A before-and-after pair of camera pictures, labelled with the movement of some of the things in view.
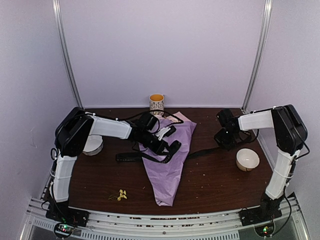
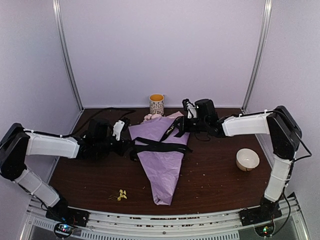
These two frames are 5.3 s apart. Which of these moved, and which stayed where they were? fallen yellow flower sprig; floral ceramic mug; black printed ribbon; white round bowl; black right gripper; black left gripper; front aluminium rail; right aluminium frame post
Moved: black printed ribbon; black right gripper; black left gripper
Stayed: front aluminium rail; right aluminium frame post; fallen yellow flower sprig; floral ceramic mug; white round bowl
